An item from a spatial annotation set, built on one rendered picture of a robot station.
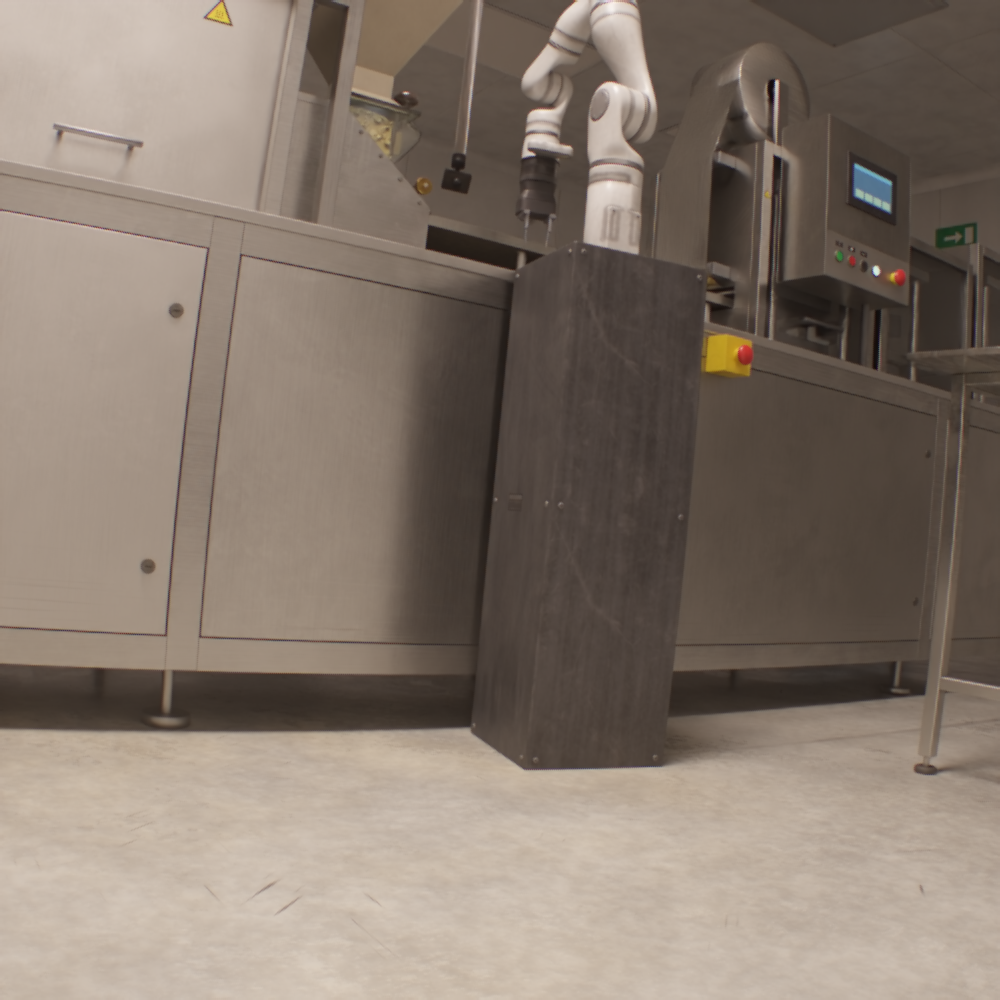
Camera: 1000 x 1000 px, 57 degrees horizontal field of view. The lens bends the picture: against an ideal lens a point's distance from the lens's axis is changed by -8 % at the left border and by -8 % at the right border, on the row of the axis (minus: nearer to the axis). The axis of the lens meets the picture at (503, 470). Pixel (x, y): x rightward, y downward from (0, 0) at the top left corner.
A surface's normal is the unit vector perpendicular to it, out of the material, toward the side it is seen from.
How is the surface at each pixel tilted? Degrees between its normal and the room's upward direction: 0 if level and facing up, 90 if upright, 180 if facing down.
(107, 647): 90
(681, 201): 90
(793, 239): 90
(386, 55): 114
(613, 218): 90
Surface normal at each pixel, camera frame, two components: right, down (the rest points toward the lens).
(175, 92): 0.54, 0.02
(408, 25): 0.45, 0.42
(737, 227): -0.84, -0.11
